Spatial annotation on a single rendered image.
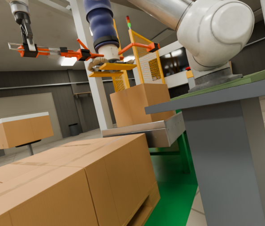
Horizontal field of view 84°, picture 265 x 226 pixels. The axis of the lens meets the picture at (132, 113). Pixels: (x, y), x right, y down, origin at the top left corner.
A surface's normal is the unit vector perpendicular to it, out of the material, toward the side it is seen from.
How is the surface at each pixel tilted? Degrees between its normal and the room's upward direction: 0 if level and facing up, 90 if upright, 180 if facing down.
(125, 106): 90
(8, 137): 90
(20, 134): 90
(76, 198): 90
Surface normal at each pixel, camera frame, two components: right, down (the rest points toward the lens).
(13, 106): 0.59, -0.11
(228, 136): -0.77, 0.20
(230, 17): -0.15, 0.18
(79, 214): 0.81, -0.18
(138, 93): -0.54, 0.15
